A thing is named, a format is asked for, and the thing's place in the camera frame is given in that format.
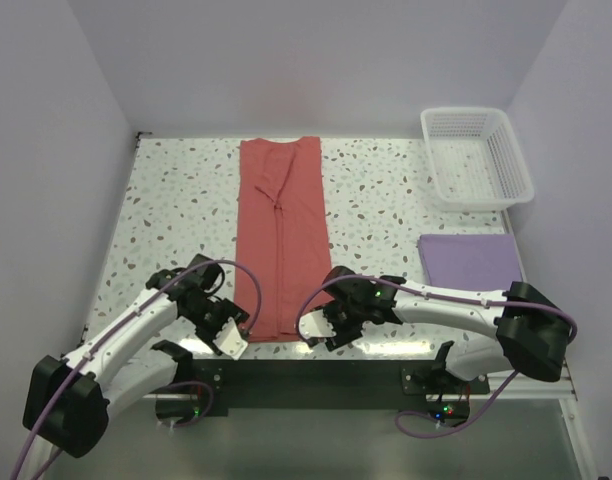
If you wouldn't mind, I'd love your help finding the red t shirt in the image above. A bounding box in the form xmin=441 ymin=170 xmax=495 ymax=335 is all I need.
xmin=234 ymin=137 xmax=332 ymax=343

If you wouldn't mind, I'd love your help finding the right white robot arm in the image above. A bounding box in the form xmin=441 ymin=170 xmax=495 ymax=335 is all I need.
xmin=299 ymin=266 xmax=578 ymax=393

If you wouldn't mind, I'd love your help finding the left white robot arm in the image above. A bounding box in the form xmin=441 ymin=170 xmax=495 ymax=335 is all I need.
xmin=22 ymin=254 xmax=262 ymax=458

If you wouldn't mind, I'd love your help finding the folded purple t shirt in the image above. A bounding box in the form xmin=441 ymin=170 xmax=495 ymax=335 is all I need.
xmin=417 ymin=234 xmax=523 ymax=291

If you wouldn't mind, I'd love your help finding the white plastic basket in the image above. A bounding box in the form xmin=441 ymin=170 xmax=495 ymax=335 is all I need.
xmin=420 ymin=107 xmax=535 ymax=211

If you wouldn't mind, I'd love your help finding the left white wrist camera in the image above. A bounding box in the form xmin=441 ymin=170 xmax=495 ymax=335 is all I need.
xmin=213 ymin=319 xmax=248 ymax=360

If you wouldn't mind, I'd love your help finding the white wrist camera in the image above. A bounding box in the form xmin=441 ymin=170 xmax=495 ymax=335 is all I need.
xmin=297 ymin=310 xmax=335 ymax=346
xmin=213 ymin=319 xmax=248 ymax=360

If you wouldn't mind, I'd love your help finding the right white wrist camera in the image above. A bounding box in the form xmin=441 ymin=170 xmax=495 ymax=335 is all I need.
xmin=297 ymin=310 xmax=335 ymax=346

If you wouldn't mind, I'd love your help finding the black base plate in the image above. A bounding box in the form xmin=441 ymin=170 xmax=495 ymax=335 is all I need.
xmin=156 ymin=359 xmax=490 ymax=419

